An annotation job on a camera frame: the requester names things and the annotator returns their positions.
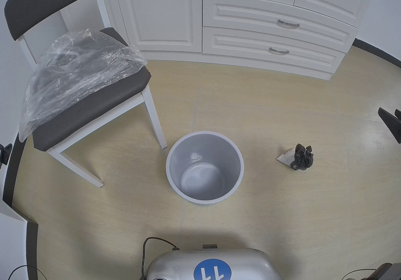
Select white chair grey cushions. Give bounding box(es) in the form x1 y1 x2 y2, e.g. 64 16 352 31
4 0 167 188

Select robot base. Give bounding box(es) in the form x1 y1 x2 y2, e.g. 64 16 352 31
147 244 282 280

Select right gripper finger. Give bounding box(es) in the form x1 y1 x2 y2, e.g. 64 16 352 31
377 107 401 145

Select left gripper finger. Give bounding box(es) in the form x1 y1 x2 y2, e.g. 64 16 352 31
0 143 13 170

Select white trash bin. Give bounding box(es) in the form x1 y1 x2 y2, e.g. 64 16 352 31
165 131 244 205

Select white printed paper scrap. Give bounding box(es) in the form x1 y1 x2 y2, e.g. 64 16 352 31
277 147 296 165

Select crumpled black plastic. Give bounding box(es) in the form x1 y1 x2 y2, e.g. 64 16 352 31
290 144 315 171

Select black cable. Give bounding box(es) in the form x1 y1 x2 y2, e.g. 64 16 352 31
142 237 180 280
9 265 45 280
344 268 376 280

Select clear plastic bag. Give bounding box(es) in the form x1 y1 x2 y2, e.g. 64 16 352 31
18 29 148 143

